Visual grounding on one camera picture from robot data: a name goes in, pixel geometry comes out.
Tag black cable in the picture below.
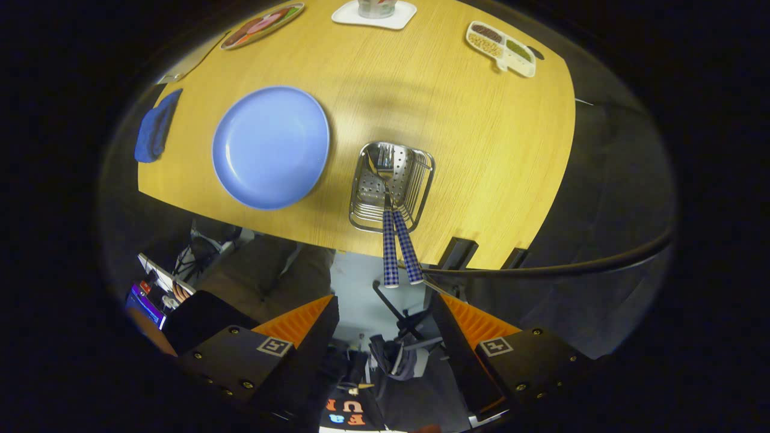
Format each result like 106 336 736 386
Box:
420 226 676 281

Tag blue folded cloth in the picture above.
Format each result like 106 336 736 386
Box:
133 88 184 164

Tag spoon with checkered handle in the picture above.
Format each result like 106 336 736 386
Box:
365 150 425 286

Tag black backdrop cloth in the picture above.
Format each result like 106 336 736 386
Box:
469 84 676 361

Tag white divided snack dish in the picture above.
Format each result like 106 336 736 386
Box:
465 20 537 79

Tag metal wire cutlery basket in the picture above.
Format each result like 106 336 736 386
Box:
348 141 436 235

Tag electronic devices on floor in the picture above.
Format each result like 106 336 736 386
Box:
124 251 198 330

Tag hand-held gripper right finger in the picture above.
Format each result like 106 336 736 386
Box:
429 292 594 423

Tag person's grey trouser leg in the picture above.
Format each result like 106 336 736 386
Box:
196 233 336 309

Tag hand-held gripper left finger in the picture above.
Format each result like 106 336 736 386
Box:
178 294 341 422

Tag fork with checkered handle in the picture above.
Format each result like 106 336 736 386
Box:
377 143 401 289

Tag black office chair base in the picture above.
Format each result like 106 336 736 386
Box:
368 279 449 387

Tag blue round plate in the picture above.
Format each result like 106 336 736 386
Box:
211 85 331 211

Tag grey plate of food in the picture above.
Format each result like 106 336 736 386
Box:
220 2 306 51

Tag white square coaster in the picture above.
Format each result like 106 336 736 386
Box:
331 0 418 31

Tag black table bracket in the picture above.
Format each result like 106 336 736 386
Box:
500 247 531 271
437 236 479 271

